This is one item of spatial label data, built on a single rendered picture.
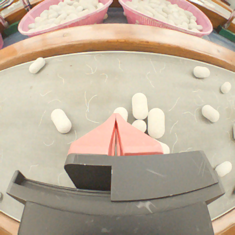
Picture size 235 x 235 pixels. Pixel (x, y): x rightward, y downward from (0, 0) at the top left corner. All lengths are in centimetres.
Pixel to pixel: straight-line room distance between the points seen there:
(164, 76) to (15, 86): 26
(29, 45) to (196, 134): 33
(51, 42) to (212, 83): 30
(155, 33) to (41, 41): 21
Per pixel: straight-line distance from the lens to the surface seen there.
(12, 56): 29
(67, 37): 23
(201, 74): 23
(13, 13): 65
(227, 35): 72
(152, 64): 21
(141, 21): 30
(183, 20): 39
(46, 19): 41
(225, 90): 26
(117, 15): 46
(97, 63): 20
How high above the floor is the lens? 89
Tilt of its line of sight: 76 degrees down
